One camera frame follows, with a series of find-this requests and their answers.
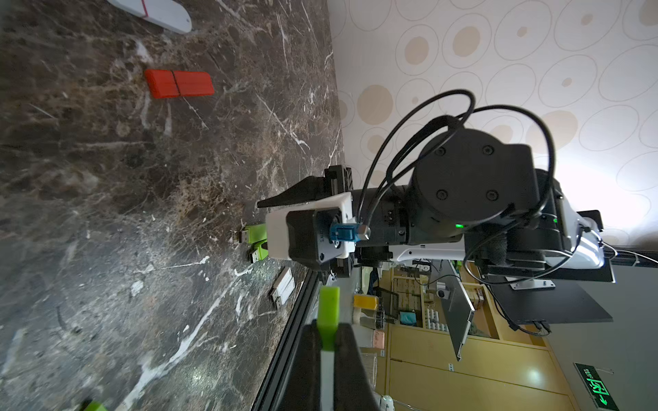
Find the green exit sign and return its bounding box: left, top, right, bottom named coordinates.
left=574, top=363, right=620, bottom=411

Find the green usb drive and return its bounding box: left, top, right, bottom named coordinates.
left=239, top=224, right=267, bottom=244
left=249, top=240, right=269, bottom=264

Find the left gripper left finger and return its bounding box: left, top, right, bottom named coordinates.
left=278, top=322, right=321, bottom=411

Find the white usb drive red end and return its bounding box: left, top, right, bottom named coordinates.
left=108, top=0, right=192, bottom=34

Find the white usb drive upper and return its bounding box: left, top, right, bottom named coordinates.
left=270, top=267, right=296, bottom=308

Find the green usb cap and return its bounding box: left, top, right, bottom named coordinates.
left=80, top=399, right=107, bottom=411
left=316, top=286, right=340, bottom=351

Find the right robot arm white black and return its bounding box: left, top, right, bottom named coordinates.
left=259, top=128, right=610, bottom=284

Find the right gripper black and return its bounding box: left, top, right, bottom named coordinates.
left=256, top=165, right=412, bottom=278

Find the white usb drive lower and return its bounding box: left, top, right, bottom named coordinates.
left=274, top=277, right=296, bottom=308

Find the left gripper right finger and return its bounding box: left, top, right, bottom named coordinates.
left=333, top=324, right=379, bottom=411

